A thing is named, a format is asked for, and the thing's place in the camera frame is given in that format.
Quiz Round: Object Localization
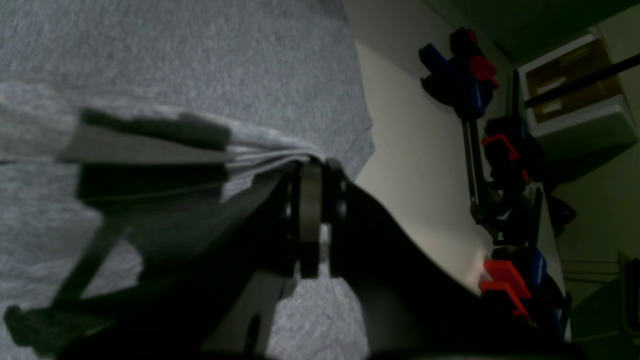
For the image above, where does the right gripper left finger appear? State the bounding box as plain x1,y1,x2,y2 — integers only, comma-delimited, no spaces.
59,162,323,360

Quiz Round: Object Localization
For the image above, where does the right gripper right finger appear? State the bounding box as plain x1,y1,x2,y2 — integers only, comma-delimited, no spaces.
325,159,570,360

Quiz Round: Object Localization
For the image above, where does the grey T-shirt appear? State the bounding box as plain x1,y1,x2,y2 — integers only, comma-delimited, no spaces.
1,0,374,360

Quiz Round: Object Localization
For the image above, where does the blue clamp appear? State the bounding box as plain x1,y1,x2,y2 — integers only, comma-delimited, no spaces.
480,188,573,340
481,115,546,214

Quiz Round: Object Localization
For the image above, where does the long black bar clamp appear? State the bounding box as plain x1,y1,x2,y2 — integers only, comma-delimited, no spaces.
418,27,501,224

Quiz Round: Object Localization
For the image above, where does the cardboard box on shelf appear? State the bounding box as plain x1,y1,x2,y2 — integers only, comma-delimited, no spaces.
518,34,638,159

